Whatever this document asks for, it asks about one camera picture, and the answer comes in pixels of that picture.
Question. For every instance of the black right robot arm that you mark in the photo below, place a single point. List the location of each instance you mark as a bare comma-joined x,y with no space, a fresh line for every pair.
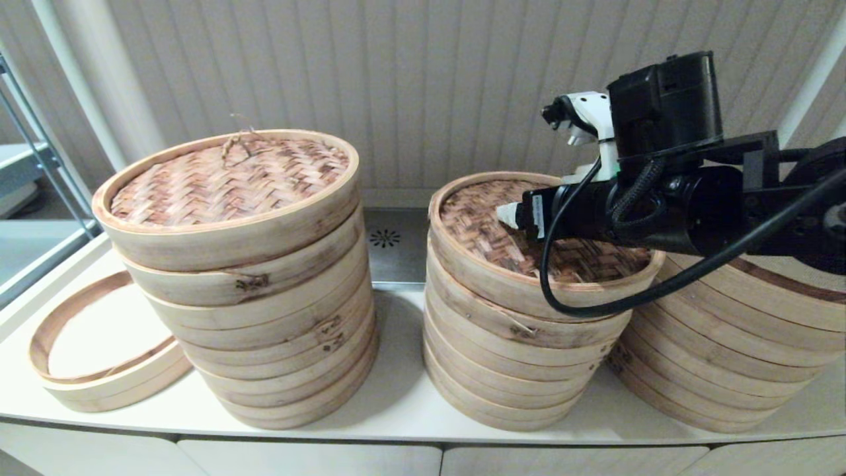
667,99

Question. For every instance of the thin white pole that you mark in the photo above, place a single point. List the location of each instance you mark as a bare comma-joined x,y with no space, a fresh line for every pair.
819,73

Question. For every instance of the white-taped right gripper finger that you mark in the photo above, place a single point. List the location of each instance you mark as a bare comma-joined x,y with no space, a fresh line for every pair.
509,215

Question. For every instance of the reddish-brown woven bamboo lid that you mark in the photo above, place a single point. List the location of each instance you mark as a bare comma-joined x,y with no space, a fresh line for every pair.
476,312

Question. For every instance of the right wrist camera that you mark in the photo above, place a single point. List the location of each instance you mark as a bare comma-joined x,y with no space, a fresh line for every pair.
591,112

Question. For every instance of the beige cabinet door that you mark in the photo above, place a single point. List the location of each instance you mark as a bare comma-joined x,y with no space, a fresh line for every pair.
79,456
568,463
310,461

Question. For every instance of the bamboo steamer basket tier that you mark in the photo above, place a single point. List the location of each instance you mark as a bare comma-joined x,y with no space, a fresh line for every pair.
730,424
301,405
747,365
760,320
291,311
132,401
522,357
294,370
304,422
291,351
522,407
522,374
297,388
291,331
753,344
735,404
741,385
767,297
522,391
47,330
522,423

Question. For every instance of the stainless steel drain tray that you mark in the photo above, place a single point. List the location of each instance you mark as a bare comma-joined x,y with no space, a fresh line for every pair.
396,264

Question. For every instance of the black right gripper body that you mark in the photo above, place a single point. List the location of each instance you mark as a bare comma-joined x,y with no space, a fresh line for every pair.
700,211

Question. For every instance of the pale grey shelf board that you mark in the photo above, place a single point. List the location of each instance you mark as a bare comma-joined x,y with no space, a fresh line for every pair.
16,165

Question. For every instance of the grey metal rack frame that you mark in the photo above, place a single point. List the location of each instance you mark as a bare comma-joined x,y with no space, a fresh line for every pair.
49,158

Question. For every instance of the dark brown woven bamboo lid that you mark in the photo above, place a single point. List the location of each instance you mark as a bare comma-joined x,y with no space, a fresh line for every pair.
476,225

